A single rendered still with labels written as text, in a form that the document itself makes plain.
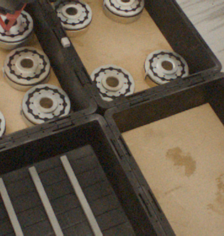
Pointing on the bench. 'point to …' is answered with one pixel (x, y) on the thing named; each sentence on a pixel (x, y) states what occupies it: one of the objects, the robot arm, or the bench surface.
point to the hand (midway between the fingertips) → (10, 20)
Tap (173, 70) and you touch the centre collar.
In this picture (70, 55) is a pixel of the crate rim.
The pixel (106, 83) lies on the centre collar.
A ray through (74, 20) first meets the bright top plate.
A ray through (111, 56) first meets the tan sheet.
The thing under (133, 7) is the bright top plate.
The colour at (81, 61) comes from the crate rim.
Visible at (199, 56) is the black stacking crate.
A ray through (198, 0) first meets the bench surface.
